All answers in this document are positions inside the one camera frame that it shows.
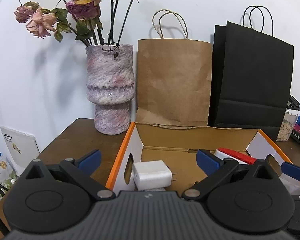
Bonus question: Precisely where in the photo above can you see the dried rose bouquet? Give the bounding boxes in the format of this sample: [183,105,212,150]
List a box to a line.
[14,0,136,50]

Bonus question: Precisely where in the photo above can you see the brown paper bag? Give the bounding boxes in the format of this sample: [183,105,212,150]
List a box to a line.
[136,9,212,127]

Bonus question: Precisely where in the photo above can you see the clear seed container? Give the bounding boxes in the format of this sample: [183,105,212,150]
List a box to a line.
[276,94,300,141]

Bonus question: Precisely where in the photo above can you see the white booklet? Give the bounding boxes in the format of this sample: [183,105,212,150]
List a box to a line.
[0,126,40,168]

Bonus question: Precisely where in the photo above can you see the black paper bag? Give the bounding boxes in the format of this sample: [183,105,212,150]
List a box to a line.
[207,5,295,143]

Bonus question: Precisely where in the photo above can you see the white red lint brush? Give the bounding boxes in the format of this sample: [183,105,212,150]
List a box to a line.
[215,148,257,165]

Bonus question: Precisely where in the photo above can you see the red cardboard box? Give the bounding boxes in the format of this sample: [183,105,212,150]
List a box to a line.
[106,122,291,194]

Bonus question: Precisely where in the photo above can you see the purple ceramic vase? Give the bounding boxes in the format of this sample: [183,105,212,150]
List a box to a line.
[86,44,135,135]

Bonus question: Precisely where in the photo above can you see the snack packages on floor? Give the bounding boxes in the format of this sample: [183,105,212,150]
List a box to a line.
[0,153,18,197]

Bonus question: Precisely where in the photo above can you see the white usb charger cube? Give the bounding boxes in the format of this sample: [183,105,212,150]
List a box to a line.
[132,160,178,192]

